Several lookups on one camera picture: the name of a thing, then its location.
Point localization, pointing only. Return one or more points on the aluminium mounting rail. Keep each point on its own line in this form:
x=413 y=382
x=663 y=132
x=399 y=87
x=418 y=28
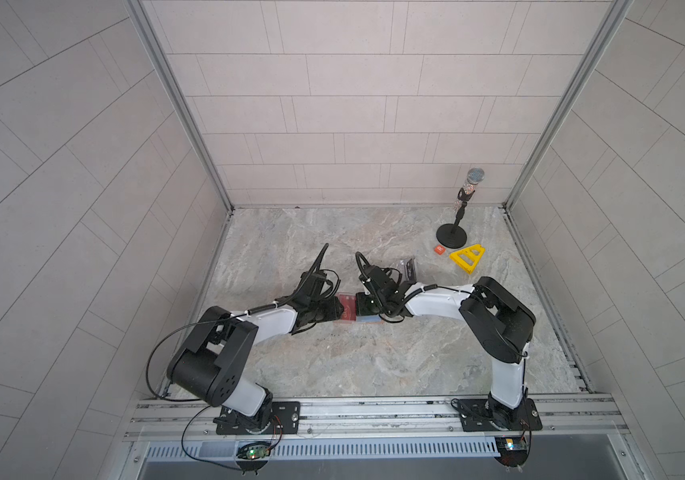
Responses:
x=379 y=417

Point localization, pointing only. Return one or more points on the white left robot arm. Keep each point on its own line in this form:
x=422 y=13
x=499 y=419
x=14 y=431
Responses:
x=210 y=363

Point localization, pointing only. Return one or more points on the yellow triangle block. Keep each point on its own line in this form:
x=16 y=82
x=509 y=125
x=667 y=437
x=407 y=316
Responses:
x=467 y=259

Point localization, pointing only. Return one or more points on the black card in stand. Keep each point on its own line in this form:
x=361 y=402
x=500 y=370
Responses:
x=409 y=269

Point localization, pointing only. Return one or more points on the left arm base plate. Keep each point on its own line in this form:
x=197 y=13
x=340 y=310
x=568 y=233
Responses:
x=279 y=416

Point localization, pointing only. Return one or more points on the right circuit board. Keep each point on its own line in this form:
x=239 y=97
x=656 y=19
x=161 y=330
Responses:
x=512 y=451

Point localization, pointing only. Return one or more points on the left green circuit board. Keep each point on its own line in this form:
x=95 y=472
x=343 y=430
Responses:
x=254 y=451

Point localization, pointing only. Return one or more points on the dark red card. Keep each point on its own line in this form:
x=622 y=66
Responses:
x=348 y=302

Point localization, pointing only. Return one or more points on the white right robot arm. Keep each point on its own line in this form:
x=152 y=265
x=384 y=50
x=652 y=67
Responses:
x=501 y=324

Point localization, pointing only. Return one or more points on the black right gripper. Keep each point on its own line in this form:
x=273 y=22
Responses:
x=359 y=305

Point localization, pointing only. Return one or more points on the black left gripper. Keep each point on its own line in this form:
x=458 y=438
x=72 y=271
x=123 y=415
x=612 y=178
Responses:
x=332 y=309

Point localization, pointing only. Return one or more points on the white ventilation grille strip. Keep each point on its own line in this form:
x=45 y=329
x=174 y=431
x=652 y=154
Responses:
x=332 y=449

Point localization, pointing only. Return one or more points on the black microphone stand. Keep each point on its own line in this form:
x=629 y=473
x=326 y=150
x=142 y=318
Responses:
x=452 y=235

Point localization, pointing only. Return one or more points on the clear acrylic card stand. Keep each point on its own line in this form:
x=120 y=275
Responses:
x=399 y=267

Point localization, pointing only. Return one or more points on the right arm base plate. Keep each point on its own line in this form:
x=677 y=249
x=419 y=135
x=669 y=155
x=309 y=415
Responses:
x=489 y=414

